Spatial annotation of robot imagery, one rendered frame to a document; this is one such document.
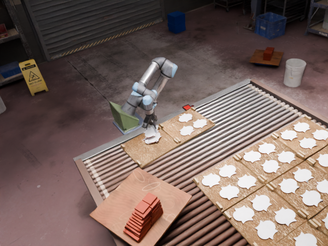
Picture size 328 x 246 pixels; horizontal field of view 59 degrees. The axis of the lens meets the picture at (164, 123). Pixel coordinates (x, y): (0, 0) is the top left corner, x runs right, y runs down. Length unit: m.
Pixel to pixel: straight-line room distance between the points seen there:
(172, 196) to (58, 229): 1.72
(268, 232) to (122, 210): 0.95
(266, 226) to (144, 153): 1.12
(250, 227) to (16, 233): 2.52
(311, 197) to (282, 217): 0.27
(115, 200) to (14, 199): 2.07
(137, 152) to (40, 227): 1.53
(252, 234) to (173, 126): 1.22
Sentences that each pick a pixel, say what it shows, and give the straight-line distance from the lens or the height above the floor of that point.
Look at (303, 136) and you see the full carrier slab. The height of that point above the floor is 0.94.
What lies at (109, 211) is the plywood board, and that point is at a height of 1.04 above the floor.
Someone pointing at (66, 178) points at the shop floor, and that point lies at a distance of 3.89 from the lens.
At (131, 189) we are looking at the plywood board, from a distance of 2.15.
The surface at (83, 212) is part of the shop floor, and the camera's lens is 3.48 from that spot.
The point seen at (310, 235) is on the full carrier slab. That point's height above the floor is 0.95.
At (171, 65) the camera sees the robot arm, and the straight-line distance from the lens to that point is 2.71.
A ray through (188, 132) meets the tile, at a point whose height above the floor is 0.94.
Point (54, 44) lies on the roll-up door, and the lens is 6.87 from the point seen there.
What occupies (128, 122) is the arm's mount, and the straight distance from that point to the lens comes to 2.82.
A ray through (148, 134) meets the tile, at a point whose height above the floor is 1.01.
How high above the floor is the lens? 2.69
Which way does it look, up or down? 39 degrees down
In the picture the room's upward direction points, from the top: 8 degrees counter-clockwise
